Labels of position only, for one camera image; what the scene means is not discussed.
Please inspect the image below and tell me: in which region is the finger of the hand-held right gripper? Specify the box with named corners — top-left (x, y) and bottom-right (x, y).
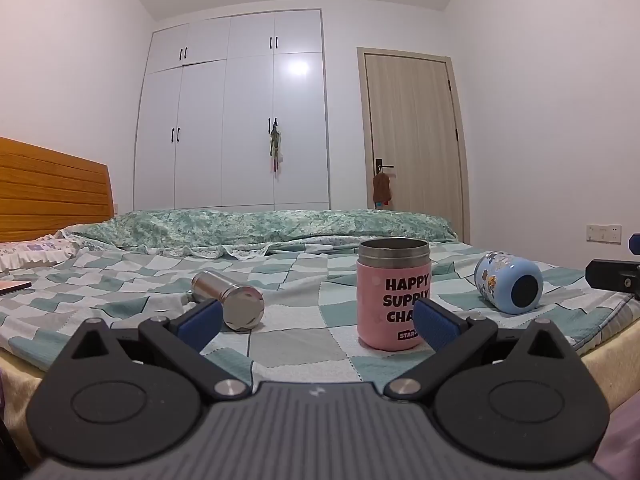
top-left (585, 258), bottom-right (640, 302)

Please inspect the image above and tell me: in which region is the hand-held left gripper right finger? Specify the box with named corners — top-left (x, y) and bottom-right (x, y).
top-left (383, 298), bottom-right (582, 404)

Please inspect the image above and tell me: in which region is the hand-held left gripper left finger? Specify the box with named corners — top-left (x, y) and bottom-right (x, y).
top-left (70, 300), bottom-right (252, 404)

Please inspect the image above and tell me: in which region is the silver steel cup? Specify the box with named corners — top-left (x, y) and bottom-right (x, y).
top-left (187, 269), bottom-right (266, 332)

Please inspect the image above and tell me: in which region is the blue cartoon print cup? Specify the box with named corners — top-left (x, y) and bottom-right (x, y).
top-left (474, 252), bottom-right (545, 316)

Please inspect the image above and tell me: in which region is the pink steel-rimmed cup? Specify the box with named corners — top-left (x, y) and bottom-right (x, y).
top-left (356, 238), bottom-right (432, 352)

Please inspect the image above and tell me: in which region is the checkered green bed sheet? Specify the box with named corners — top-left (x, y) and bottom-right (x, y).
top-left (0, 239), bottom-right (637, 387)

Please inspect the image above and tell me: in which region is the green floral quilt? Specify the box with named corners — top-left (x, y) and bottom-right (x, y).
top-left (57, 208), bottom-right (459, 257)

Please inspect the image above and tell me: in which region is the brown hanging pouch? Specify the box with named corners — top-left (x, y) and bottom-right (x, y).
top-left (372, 171), bottom-right (392, 209)

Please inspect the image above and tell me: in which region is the pink cloth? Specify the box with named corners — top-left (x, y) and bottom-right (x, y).
top-left (597, 397), bottom-right (640, 480)

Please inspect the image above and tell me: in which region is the floral pillow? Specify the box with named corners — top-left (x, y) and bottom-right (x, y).
top-left (0, 237), bottom-right (82, 274)

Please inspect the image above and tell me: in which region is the green hanging ornament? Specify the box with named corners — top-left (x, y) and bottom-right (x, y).
top-left (268, 119), bottom-right (284, 174)

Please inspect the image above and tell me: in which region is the beige mattress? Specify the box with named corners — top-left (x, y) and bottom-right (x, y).
top-left (0, 305), bottom-right (640, 467)

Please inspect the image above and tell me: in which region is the wooden headboard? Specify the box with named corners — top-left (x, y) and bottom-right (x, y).
top-left (0, 136), bottom-right (115, 244)

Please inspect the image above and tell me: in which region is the white wardrobe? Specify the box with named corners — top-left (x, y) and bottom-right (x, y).
top-left (133, 9), bottom-right (331, 212)

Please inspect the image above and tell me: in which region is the light wooden door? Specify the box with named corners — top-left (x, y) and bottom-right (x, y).
top-left (356, 47), bottom-right (471, 244)

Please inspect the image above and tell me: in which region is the white wall socket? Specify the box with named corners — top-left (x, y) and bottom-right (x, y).
top-left (587, 223), bottom-right (623, 243)

